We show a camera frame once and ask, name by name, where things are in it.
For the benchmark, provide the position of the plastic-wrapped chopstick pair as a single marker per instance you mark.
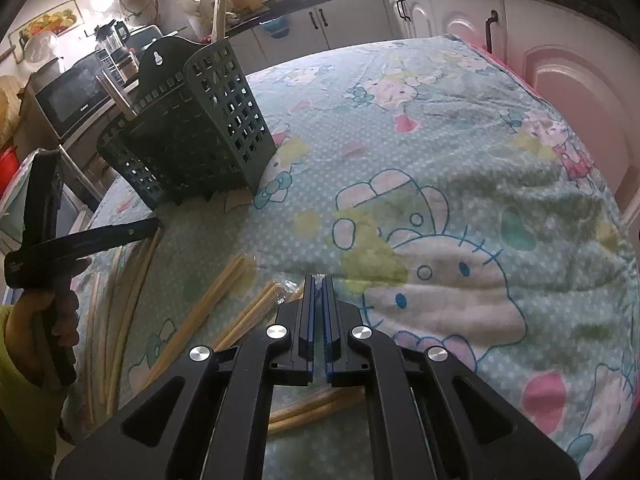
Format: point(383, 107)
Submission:
point(250, 312)

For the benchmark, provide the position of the red plastic container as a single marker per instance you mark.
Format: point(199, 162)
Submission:
point(7, 170)

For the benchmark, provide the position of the black blender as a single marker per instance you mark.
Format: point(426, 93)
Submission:
point(115, 37)

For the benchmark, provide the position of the pile of wooden chopsticks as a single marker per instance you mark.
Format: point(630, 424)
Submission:
point(130, 300)

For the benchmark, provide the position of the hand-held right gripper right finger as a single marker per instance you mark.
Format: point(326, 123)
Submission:
point(328, 320)

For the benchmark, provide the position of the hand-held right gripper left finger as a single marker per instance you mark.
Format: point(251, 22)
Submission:
point(313, 320)

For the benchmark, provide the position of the cartoon cat printed blanket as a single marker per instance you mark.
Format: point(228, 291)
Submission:
point(450, 210)

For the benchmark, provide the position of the white rounded container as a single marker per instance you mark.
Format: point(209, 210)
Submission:
point(193, 4)

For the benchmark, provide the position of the blue-grey plastic box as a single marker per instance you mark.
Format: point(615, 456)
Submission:
point(147, 35)

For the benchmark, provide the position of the fruit wall poster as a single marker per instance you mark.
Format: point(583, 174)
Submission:
point(47, 22)

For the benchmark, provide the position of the kitchen storage shelf unit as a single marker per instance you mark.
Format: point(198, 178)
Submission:
point(82, 170)

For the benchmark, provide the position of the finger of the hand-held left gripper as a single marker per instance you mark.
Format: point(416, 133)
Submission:
point(120, 232)

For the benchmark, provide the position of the person's left hand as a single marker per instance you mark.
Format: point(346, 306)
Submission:
point(27, 325)

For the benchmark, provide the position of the person's left forearm yellow sleeve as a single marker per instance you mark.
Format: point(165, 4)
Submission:
point(20, 410)

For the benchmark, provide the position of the black microwave oven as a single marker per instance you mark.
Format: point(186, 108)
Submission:
point(75, 92)

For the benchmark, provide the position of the long pale wooden stick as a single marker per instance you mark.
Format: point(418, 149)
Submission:
point(221, 10)

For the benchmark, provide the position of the dark green perforated utensil holder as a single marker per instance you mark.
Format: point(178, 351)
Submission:
point(200, 135)

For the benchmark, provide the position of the blue hanging bag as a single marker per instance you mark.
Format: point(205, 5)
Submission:
point(276, 27)

